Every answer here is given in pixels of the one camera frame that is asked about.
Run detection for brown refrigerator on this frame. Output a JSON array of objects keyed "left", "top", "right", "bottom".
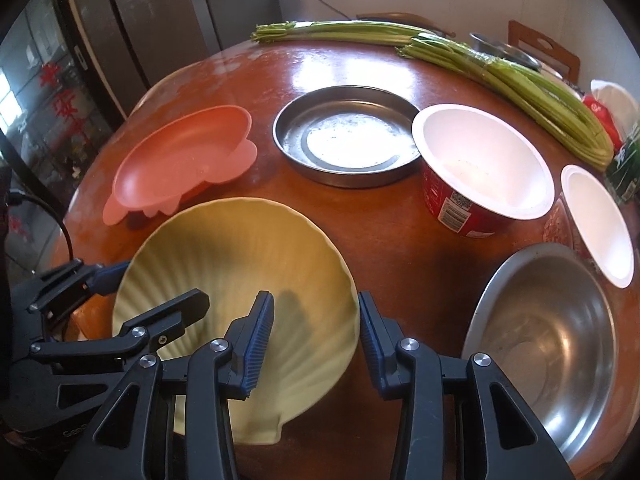
[{"left": 50, "top": 0, "right": 221, "bottom": 121}]

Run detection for long celery bunch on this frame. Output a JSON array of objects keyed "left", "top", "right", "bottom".
[{"left": 250, "top": 20, "right": 451, "bottom": 47}]

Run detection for glass door red decals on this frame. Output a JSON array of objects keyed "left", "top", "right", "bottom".
[{"left": 0, "top": 0, "right": 126, "bottom": 196}]

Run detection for wooden chair curved back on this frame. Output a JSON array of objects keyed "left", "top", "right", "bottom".
[{"left": 356, "top": 11, "right": 451, "bottom": 36}]

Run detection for pink plastic plate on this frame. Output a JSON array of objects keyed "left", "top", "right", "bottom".
[{"left": 102, "top": 105, "right": 258, "bottom": 226}]

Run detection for steel basin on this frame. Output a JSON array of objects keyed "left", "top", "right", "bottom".
[{"left": 469, "top": 31, "right": 543, "bottom": 71}]

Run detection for red tissue pack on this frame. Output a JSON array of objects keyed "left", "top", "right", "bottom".
[{"left": 580, "top": 79, "right": 640, "bottom": 143}]

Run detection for red paper bowl white inside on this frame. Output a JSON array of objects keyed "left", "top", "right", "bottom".
[
  {"left": 411, "top": 103, "right": 555, "bottom": 238},
  {"left": 542, "top": 164, "right": 636, "bottom": 289}
]

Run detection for wooden chair with cutout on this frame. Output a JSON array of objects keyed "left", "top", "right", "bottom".
[{"left": 507, "top": 20, "right": 581, "bottom": 83}]

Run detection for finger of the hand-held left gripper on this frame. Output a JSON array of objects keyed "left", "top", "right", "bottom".
[
  {"left": 30, "top": 288, "right": 211, "bottom": 366},
  {"left": 12, "top": 259, "right": 132, "bottom": 328}
]

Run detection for yellow shell-shaped plate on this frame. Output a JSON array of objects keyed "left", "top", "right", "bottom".
[{"left": 112, "top": 197, "right": 362, "bottom": 447}]

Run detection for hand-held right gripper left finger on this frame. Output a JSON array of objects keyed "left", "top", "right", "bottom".
[{"left": 55, "top": 290, "right": 276, "bottom": 480}]

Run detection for large steel bowl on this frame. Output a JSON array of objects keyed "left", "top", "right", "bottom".
[{"left": 461, "top": 242, "right": 621, "bottom": 466}]

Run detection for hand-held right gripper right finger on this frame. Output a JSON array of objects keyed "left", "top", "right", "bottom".
[{"left": 357, "top": 290, "right": 576, "bottom": 480}]

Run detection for black cable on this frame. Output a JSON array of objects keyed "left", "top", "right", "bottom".
[{"left": 7, "top": 191, "right": 73, "bottom": 266}]

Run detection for thick celery bunch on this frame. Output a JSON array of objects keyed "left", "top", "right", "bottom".
[{"left": 396, "top": 32, "right": 615, "bottom": 171}]

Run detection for round steel plate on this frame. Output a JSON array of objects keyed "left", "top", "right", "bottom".
[{"left": 272, "top": 85, "right": 422, "bottom": 190}]

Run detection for green label plastic bottle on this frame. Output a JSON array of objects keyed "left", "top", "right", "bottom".
[{"left": 605, "top": 125, "right": 640, "bottom": 206}]

